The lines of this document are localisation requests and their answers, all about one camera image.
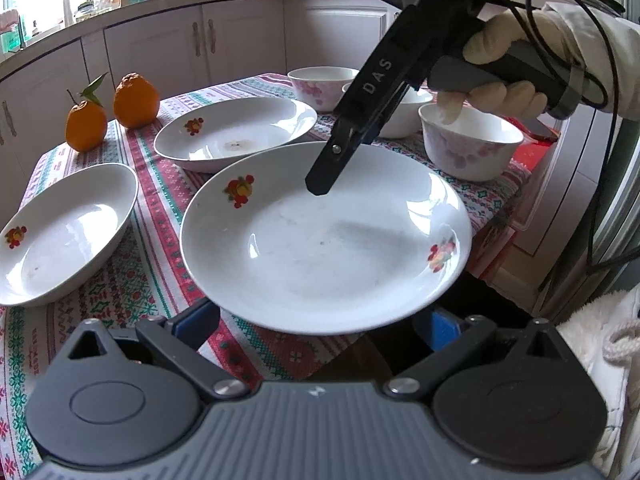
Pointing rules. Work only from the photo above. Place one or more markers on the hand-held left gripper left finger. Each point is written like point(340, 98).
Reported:
point(192, 321)

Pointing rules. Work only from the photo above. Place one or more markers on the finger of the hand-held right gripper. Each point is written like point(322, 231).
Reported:
point(395, 105)
point(325, 170)

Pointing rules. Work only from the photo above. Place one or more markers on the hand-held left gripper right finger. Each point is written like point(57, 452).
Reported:
point(442, 327)

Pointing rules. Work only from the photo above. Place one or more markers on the white pink floral bowl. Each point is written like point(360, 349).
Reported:
point(405, 120)
point(320, 87)
point(470, 150)

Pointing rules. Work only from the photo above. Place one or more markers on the large white floral plate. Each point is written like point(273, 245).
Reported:
point(310, 260)

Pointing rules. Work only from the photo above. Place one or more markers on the person's right forearm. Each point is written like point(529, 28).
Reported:
point(605, 60)

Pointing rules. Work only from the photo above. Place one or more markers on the person's right hand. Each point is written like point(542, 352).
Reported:
point(520, 27)

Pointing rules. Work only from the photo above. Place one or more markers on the red green patterned tablecloth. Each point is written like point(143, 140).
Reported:
point(150, 270)

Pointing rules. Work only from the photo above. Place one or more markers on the red cardboard box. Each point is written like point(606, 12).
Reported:
point(535, 152)

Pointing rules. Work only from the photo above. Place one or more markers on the white fleece jacket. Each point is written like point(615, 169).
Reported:
point(585, 360)

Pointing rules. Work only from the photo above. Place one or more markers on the bumpy orange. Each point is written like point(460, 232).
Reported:
point(136, 102)

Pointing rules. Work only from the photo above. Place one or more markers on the orange with green leaf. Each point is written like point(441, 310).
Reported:
point(86, 127)

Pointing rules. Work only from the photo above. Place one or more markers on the clear glass jar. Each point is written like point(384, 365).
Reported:
point(85, 12)

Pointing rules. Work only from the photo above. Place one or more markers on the teal container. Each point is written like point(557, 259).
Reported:
point(11, 42)

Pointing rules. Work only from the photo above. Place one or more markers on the pink cloth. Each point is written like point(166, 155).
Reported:
point(9, 19)

